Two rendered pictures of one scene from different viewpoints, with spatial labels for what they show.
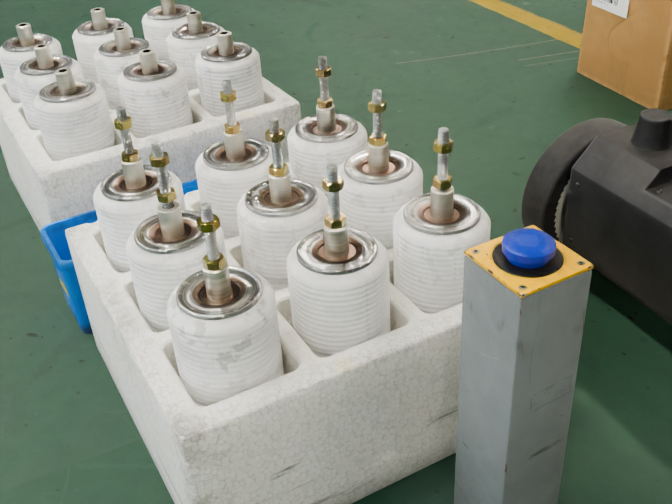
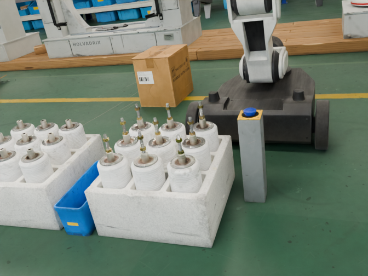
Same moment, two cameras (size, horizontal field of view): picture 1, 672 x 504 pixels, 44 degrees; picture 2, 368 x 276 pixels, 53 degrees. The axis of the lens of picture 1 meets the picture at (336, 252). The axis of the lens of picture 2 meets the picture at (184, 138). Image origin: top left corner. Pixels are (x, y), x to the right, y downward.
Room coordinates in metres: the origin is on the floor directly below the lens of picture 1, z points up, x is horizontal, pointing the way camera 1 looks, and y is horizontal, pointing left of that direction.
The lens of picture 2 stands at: (-0.12, 0.70, 0.78)
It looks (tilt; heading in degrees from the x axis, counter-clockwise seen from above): 26 degrees down; 319
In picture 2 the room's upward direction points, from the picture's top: 9 degrees counter-clockwise
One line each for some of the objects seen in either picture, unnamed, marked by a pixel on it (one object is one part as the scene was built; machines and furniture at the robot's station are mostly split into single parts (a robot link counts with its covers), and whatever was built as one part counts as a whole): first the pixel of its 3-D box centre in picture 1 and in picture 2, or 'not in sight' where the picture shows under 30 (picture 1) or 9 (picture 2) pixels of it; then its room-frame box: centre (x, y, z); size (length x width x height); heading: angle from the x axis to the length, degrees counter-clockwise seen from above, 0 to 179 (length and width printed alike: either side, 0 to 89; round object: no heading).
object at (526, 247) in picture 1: (528, 251); (249, 112); (0.52, -0.15, 0.32); 0.04 x 0.04 x 0.02
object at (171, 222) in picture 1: (171, 220); (144, 156); (0.69, 0.16, 0.26); 0.02 x 0.02 x 0.03
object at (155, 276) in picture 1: (187, 305); (151, 185); (0.69, 0.16, 0.16); 0.10 x 0.10 x 0.18
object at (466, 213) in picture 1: (441, 214); (202, 126); (0.69, -0.11, 0.25); 0.08 x 0.08 x 0.01
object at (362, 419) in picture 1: (293, 320); (167, 183); (0.74, 0.05, 0.09); 0.39 x 0.39 x 0.18; 27
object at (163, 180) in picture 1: (163, 178); (142, 143); (0.69, 0.16, 0.31); 0.01 x 0.01 x 0.08
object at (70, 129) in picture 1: (82, 151); (40, 179); (1.07, 0.35, 0.16); 0.10 x 0.10 x 0.18
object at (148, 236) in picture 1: (173, 232); (145, 160); (0.69, 0.16, 0.25); 0.08 x 0.08 x 0.01
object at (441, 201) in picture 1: (442, 202); (202, 122); (0.69, -0.11, 0.26); 0.02 x 0.02 x 0.03
